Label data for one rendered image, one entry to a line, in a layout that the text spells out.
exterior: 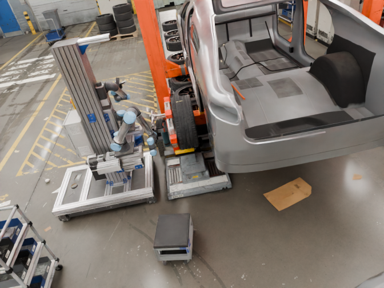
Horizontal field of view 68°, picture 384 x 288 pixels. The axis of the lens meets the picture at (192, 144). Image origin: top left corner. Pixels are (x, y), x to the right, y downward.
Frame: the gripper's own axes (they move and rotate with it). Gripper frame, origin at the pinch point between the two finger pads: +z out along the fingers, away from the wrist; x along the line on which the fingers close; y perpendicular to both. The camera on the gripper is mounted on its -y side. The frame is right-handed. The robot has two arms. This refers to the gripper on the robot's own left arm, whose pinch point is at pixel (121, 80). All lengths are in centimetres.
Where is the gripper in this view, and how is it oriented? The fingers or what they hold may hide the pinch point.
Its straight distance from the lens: 416.2
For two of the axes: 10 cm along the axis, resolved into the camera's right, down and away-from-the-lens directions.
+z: 1.1, -6.0, 8.0
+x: 9.9, 0.6, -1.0
